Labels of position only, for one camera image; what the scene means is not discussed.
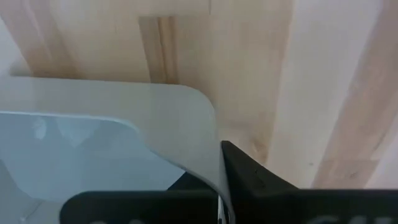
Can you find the white plastic storage bin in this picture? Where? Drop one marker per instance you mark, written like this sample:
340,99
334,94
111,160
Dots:
171,118

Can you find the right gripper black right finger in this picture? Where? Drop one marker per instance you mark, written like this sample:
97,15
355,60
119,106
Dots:
280,205

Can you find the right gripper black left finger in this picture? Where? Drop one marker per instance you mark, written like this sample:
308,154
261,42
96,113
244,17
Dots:
140,208

